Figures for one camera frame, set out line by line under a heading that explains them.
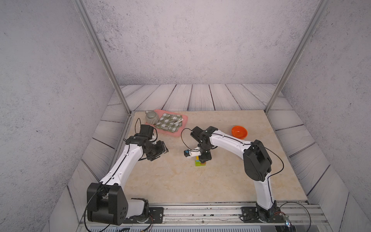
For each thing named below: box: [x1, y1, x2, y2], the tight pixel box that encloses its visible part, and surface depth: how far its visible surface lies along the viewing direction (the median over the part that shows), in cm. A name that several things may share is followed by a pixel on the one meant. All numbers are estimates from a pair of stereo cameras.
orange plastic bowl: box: [231, 125, 248, 140], surface depth 106 cm
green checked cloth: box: [155, 113, 183, 133], surface depth 114 cm
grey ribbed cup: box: [145, 110, 160, 126], surface depth 110 cm
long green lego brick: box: [195, 160, 206, 167], surface depth 92 cm
